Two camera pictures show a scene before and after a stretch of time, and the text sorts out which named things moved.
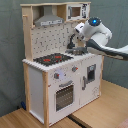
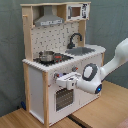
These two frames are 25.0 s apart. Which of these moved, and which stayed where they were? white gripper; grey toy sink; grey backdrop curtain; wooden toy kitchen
Moved: white gripper
Stayed: wooden toy kitchen; grey toy sink; grey backdrop curtain
